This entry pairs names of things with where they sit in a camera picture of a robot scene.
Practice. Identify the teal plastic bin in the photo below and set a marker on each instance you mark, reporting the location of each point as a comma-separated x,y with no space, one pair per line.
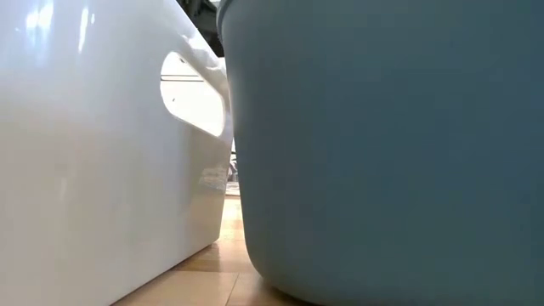
382,149

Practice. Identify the white plastic bin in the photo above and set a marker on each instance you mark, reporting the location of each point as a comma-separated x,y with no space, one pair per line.
85,170

